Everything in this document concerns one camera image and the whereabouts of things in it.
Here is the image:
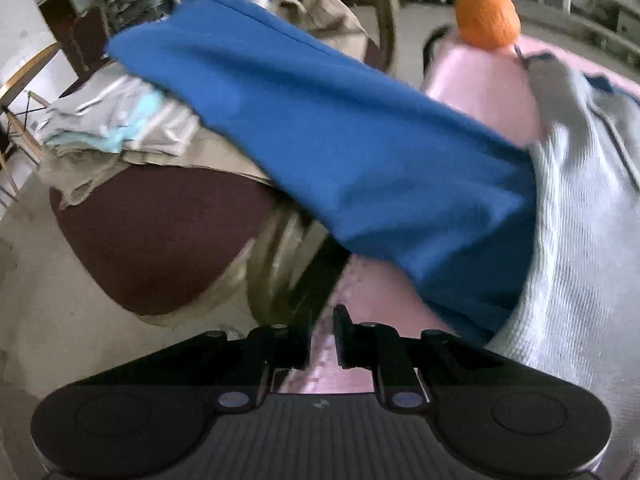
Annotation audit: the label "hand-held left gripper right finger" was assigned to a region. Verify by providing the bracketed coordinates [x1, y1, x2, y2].
[332, 304, 481, 411]

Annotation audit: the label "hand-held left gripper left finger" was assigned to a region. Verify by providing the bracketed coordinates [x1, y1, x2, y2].
[192, 324, 313, 411]

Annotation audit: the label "blue and grey garment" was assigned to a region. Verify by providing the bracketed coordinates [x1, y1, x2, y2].
[107, 0, 640, 480]

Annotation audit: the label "white and light blue clothes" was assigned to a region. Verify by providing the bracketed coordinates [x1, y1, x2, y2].
[45, 0, 273, 157]

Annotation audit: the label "beige clothes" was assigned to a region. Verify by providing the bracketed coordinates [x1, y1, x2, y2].
[50, 0, 378, 208]

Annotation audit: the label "pink printed blanket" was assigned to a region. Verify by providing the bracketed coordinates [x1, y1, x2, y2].
[275, 35, 640, 396]

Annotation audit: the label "bumpy orange tangerine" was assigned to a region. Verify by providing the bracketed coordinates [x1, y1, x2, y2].
[454, 0, 521, 51]

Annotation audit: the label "wooden folding chair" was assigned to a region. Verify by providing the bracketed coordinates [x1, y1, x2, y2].
[0, 42, 63, 201]

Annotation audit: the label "maroon chair with gold frame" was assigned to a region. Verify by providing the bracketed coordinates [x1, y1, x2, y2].
[50, 0, 401, 331]

